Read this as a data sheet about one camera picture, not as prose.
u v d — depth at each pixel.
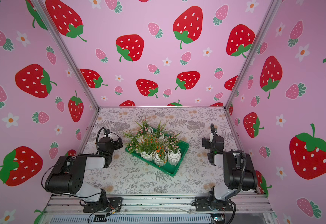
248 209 0.73
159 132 0.90
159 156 0.84
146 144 0.82
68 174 0.46
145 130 0.89
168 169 0.85
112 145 0.80
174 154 0.86
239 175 0.42
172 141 0.81
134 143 0.82
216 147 0.73
